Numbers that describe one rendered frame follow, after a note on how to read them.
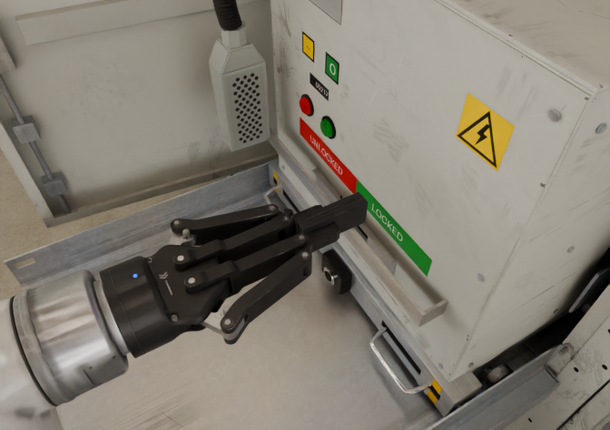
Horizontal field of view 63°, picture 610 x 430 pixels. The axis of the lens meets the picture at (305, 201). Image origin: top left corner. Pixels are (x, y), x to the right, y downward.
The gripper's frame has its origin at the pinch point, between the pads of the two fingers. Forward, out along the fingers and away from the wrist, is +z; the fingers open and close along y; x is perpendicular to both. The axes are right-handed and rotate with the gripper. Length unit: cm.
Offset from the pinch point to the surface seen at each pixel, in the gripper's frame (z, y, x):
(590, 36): 19.6, 5.1, 15.8
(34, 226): -49, -145, -123
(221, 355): -11.0, -12.1, -38.6
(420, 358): 12.3, 6.0, -30.7
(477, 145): 13.4, 3.0, 5.7
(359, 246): 9.4, -6.7, -17.5
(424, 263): 13.4, 1.1, -14.7
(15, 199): -53, -165, -124
